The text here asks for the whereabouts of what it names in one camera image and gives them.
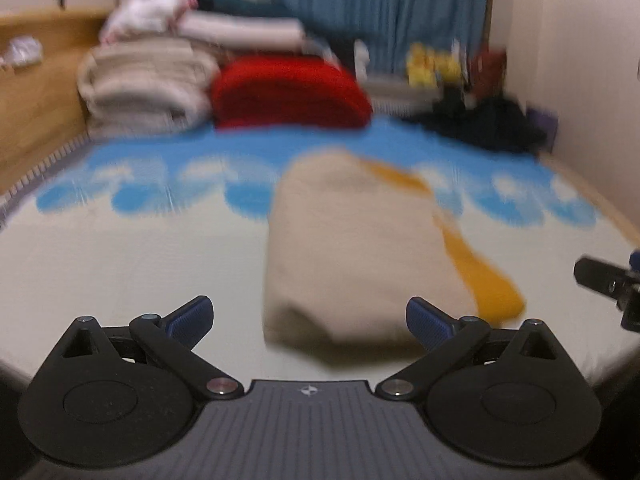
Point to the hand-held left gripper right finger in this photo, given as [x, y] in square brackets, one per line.
[427, 321]

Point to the red folded blanket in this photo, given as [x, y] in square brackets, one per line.
[290, 92]

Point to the white plush toy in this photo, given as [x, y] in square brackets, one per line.
[361, 57]

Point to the beige and yellow jacket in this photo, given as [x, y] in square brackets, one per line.
[350, 260]

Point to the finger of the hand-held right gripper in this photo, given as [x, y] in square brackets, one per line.
[597, 277]
[635, 260]

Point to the purple box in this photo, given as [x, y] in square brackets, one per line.
[542, 127]

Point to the blue curtain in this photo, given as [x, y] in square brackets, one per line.
[380, 5]

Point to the white window sill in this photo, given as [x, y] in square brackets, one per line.
[395, 90]

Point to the wooden bed headboard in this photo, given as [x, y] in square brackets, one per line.
[35, 110]

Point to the dark teal shark plush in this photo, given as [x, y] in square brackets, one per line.
[265, 12]

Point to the pink and white cloth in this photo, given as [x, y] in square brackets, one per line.
[145, 10]

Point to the white tissue pack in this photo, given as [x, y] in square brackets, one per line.
[22, 51]

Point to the yellow plush toy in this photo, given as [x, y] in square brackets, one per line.
[450, 65]
[420, 65]

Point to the dark red plush cushion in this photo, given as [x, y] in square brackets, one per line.
[490, 72]

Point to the white folded quilt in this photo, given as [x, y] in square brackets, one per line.
[145, 85]

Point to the dark and white folded clothes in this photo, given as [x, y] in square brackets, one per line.
[240, 30]

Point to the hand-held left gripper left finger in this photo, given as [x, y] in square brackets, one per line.
[192, 317]

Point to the pile of black clothes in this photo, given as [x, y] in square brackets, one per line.
[480, 120]

